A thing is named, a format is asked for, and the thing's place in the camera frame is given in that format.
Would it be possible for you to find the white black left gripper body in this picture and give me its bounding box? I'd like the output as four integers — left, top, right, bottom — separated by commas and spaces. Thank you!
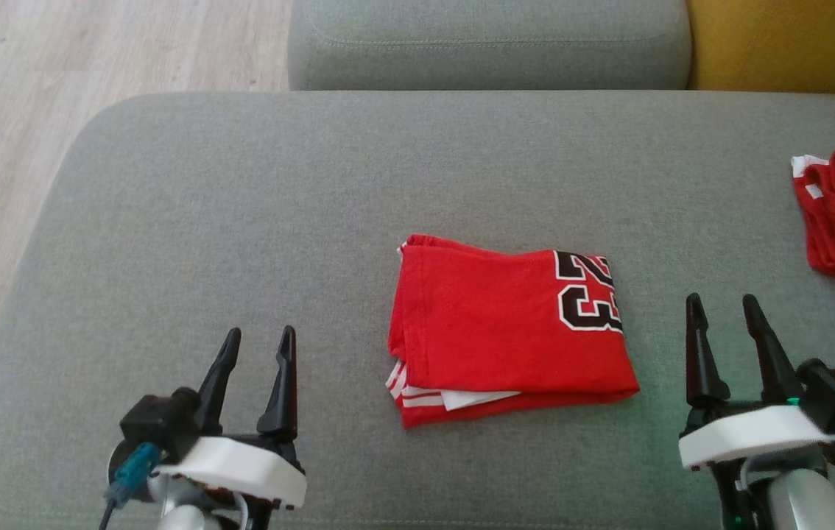
107, 433, 309, 510

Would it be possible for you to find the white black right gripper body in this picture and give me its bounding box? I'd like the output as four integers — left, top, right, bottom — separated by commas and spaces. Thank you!
678, 397, 835, 472

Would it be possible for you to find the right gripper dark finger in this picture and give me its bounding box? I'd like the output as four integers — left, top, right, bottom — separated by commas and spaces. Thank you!
742, 294, 805, 405
685, 292, 731, 408

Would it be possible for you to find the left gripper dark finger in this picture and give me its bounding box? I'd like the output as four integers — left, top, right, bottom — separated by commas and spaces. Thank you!
256, 325, 299, 443
195, 328, 242, 435

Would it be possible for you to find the red jersey number 23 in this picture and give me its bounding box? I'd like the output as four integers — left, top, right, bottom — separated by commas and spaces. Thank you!
387, 234, 641, 429

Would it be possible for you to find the grey sofa seat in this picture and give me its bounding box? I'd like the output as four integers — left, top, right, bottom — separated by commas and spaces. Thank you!
0, 90, 835, 530

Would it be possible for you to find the yellow cushion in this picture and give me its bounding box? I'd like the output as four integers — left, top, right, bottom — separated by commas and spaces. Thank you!
686, 0, 835, 96

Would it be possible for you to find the grey sofa back cushion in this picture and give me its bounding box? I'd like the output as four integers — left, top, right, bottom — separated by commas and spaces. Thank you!
287, 0, 693, 93

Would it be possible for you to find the black cable teal plug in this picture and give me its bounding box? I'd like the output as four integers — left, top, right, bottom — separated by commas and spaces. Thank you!
97, 442, 162, 530

